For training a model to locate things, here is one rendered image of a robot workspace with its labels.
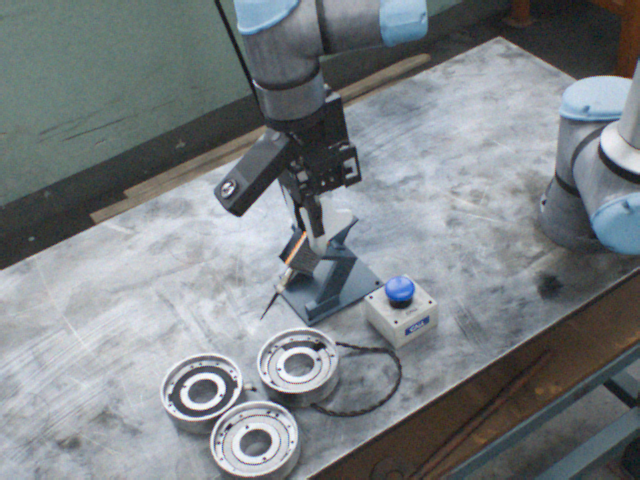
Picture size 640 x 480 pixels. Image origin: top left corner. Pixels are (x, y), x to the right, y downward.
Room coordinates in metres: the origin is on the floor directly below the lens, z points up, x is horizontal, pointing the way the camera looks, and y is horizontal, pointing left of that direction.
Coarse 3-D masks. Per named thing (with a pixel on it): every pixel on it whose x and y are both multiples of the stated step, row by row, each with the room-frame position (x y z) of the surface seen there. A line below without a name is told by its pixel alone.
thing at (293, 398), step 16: (288, 336) 0.75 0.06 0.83; (304, 336) 0.75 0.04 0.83; (320, 336) 0.74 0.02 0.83; (272, 352) 0.73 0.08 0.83; (288, 352) 0.73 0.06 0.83; (304, 352) 0.72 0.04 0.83; (336, 352) 0.70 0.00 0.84; (288, 368) 0.72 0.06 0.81; (320, 368) 0.69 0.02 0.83; (336, 368) 0.68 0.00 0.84; (272, 384) 0.67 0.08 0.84; (320, 384) 0.66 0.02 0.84; (288, 400) 0.65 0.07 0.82; (304, 400) 0.65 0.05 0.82
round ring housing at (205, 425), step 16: (176, 368) 0.72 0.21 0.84; (192, 368) 0.72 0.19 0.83; (224, 368) 0.71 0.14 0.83; (192, 384) 0.70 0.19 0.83; (208, 384) 0.70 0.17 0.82; (224, 384) 0.69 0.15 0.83; (240, 384) 0.68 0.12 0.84; (192, 400) 0.69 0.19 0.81; (240, 400) 0.66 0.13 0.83; (176, 416) 0.64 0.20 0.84; (208, 416) 0.63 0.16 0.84; (192, 432) 0.64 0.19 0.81; (208, 432) 0.64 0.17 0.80
